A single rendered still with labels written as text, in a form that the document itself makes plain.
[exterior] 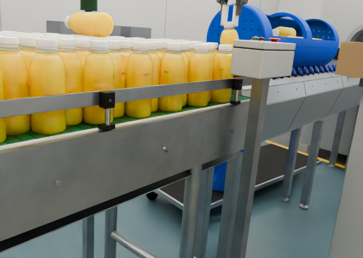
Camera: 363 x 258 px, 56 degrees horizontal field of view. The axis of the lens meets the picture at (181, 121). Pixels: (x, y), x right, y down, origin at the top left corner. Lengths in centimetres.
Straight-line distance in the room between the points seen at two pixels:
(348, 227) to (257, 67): 86
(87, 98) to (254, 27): 85
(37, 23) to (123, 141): 380
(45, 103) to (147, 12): 461
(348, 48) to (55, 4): 375
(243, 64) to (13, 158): 64
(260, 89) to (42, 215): 68
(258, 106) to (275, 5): 650
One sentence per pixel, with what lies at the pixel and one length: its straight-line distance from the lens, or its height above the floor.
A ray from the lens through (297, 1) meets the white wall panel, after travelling 738.
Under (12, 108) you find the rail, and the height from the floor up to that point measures 96.
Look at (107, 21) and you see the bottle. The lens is 101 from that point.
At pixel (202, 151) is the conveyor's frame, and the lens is 101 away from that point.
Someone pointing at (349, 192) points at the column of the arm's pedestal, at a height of 54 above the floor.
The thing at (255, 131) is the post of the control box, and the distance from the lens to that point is 108.
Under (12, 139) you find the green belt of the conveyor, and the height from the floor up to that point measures 90.
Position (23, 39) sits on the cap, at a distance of 75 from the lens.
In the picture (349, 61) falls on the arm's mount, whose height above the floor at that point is 105.
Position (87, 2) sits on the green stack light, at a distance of 136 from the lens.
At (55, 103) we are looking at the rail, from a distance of 68.
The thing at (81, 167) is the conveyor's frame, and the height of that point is 83.
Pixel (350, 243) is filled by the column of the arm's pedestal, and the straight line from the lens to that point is 162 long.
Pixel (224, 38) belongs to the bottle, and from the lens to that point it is 122.
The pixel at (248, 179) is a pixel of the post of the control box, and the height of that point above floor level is 67.
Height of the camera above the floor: 111
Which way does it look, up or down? 15 degrees down
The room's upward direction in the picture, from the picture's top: 4 degrees clockwise
